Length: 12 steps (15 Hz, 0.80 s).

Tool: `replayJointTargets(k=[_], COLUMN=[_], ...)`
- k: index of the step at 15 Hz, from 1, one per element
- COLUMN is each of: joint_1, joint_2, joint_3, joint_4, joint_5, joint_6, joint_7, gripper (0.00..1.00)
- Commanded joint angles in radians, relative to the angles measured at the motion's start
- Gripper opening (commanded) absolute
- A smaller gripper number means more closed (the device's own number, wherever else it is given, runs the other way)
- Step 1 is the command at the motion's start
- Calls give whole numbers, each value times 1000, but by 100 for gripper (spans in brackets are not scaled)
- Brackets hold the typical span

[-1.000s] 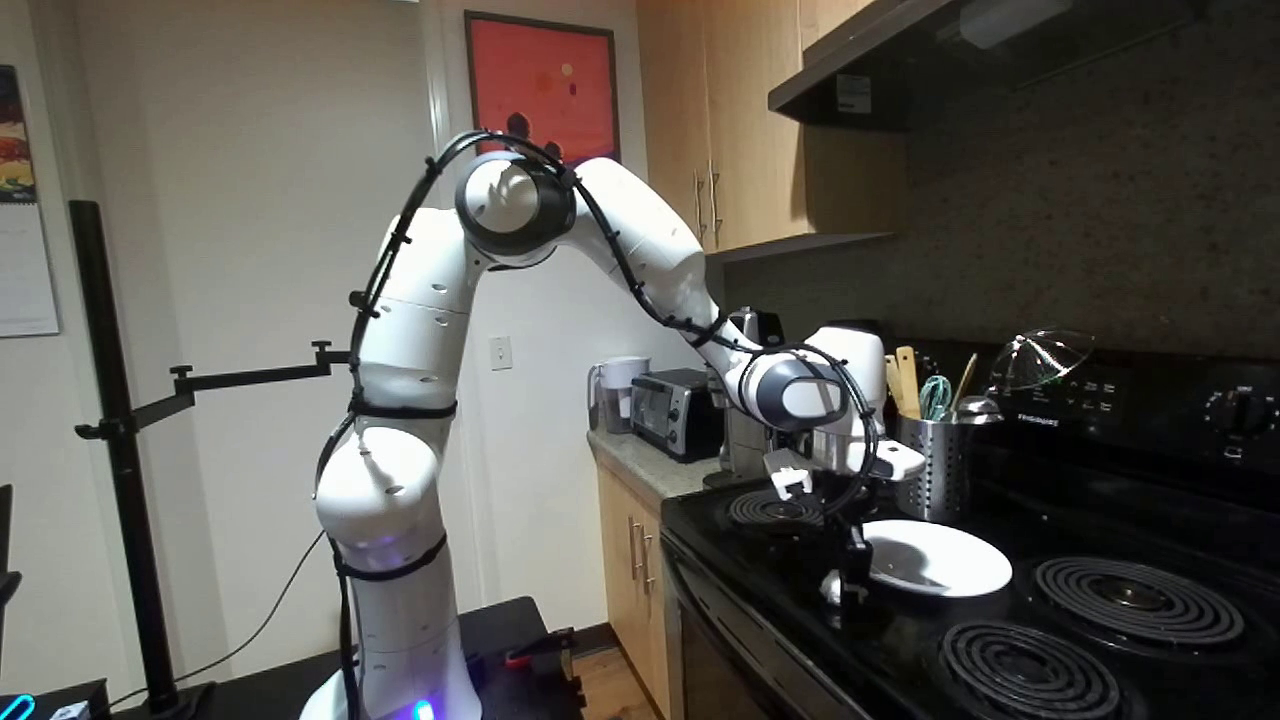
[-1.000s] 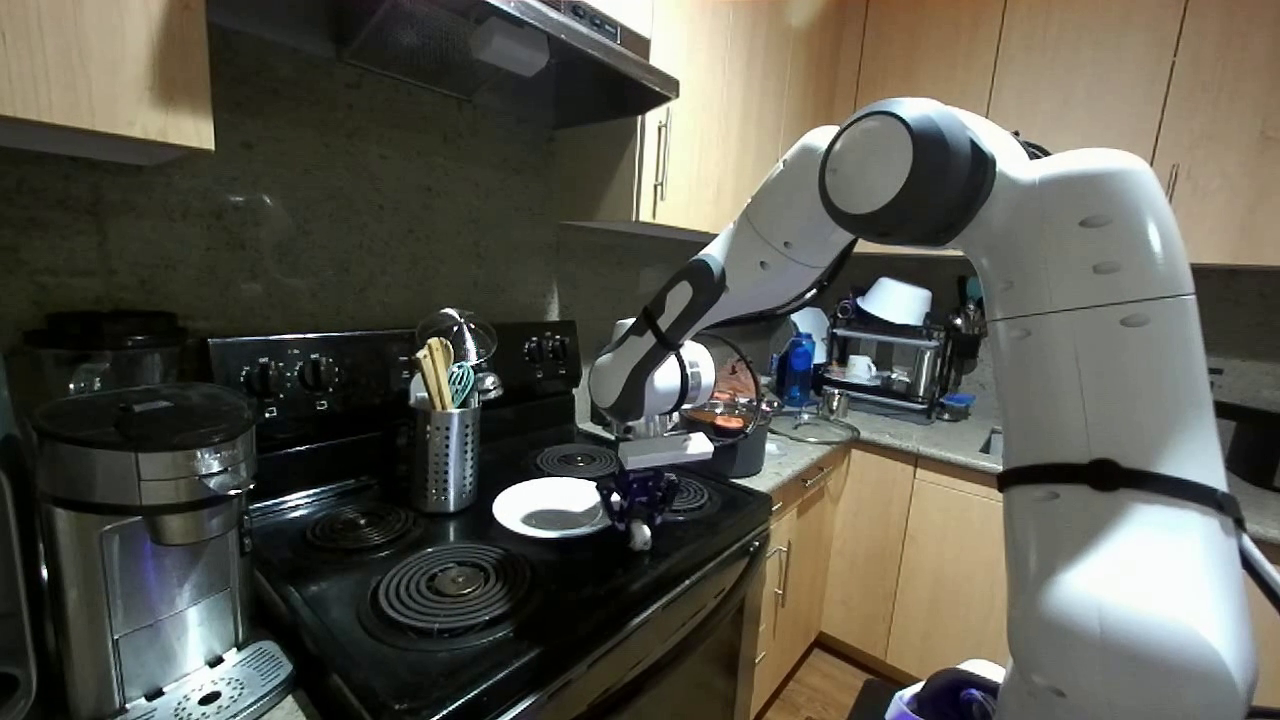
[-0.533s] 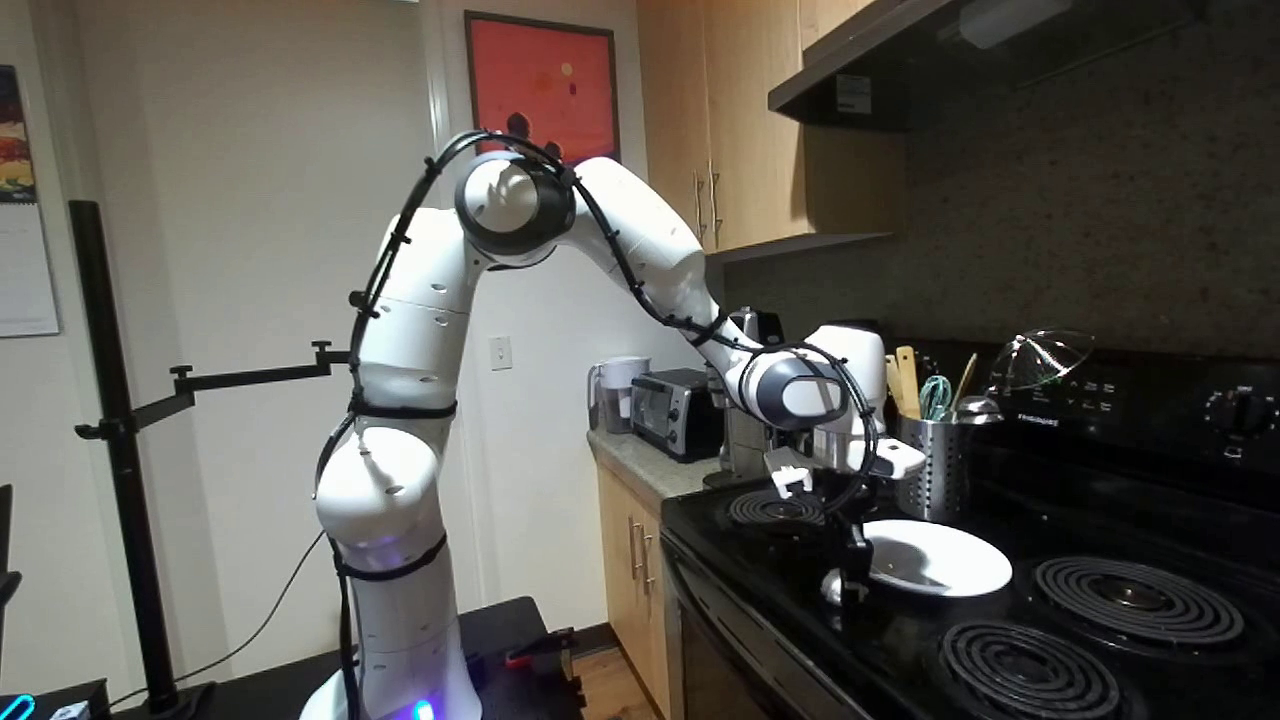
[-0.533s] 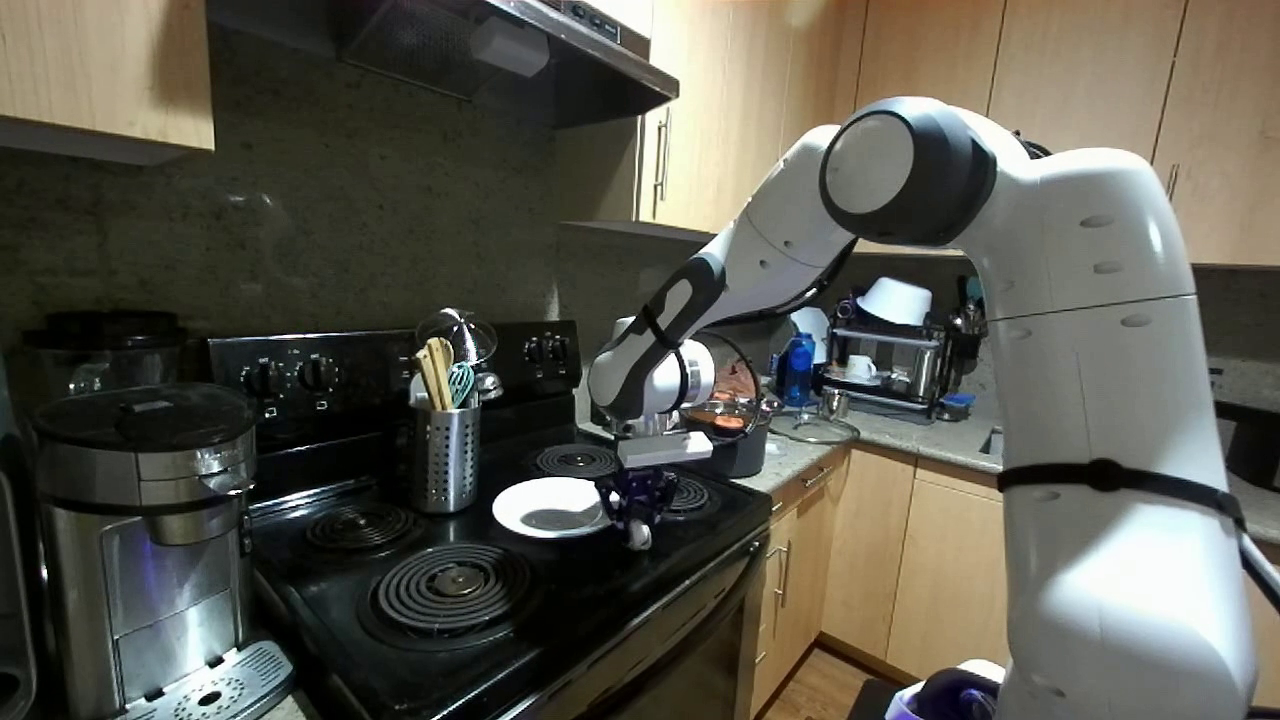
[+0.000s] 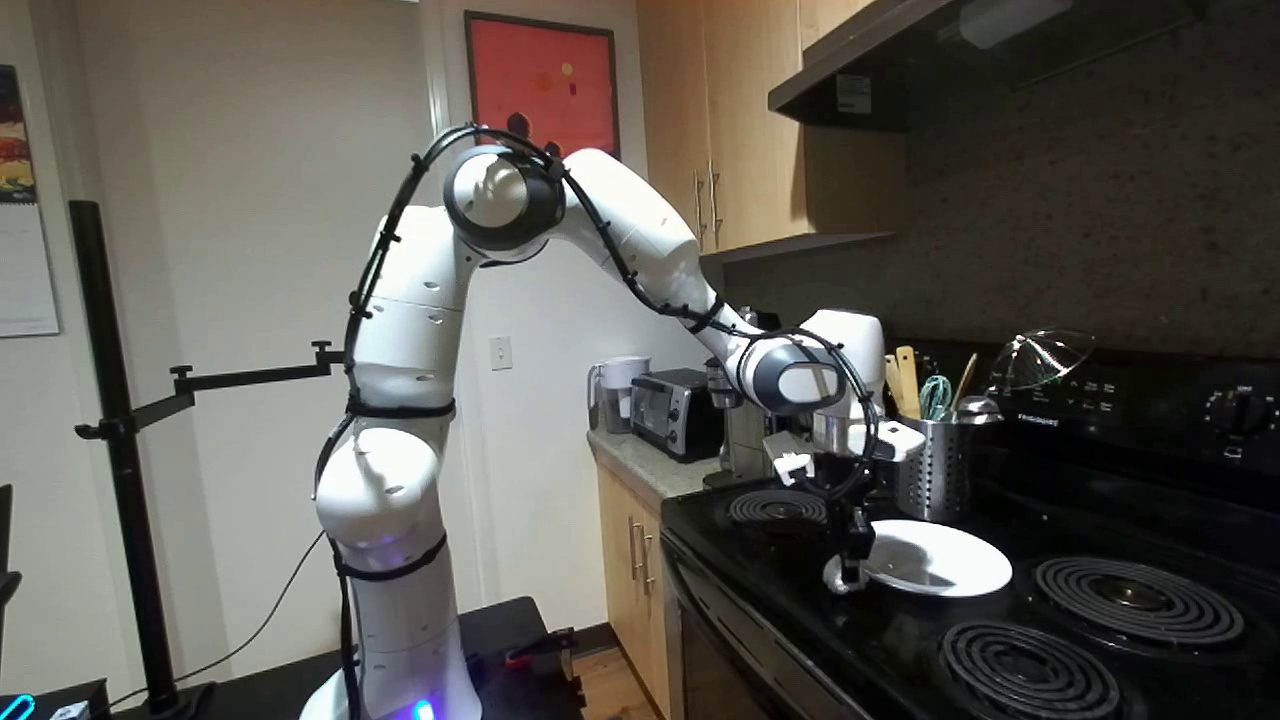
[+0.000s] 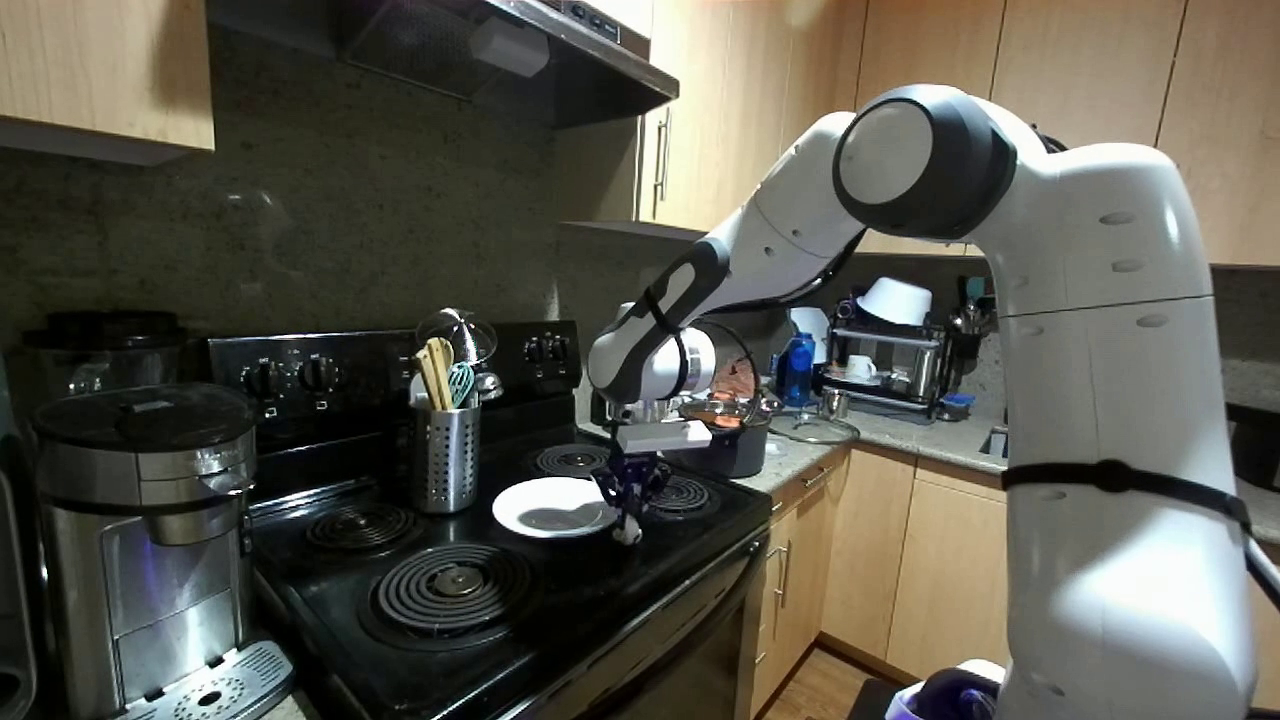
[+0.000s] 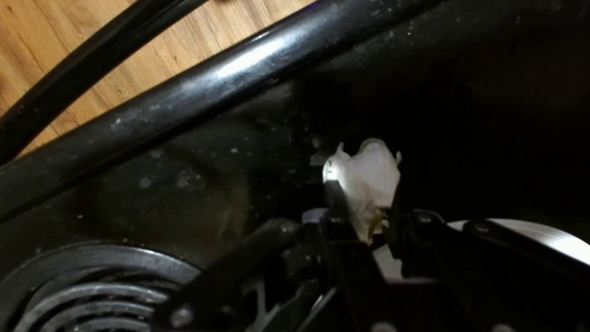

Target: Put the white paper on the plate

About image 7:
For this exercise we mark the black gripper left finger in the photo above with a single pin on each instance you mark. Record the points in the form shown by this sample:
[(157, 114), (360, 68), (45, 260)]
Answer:
[(296, 277)]

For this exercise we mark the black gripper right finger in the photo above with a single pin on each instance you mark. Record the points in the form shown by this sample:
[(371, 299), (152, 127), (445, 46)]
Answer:
[(491, 277)]

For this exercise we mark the white paper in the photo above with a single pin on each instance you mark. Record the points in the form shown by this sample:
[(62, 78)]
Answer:
[(369, 177)]

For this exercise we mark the white round plate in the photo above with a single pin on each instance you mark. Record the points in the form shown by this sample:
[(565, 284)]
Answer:
[(541, 236)]

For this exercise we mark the black electric stove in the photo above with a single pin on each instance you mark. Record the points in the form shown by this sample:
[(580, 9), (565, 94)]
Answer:
[(185, 185)]

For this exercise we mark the black coil stove burner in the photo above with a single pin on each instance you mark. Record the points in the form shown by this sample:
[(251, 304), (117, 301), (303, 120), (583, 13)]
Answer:
[(74, 295)]

